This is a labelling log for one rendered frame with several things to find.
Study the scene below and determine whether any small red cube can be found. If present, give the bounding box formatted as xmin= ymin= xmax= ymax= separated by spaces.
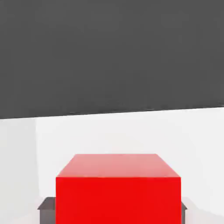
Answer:
xmin=55 ymin=153 xmax=182 ymax=224

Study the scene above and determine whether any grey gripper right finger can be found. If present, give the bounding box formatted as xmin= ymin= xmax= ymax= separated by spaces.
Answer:
xmin=181 ymin=196 xmax=217 ymax=224

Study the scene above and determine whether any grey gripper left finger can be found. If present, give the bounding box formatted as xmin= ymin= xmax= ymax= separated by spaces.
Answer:
xmin=22 ymin=196 xmax=57 ymax=224

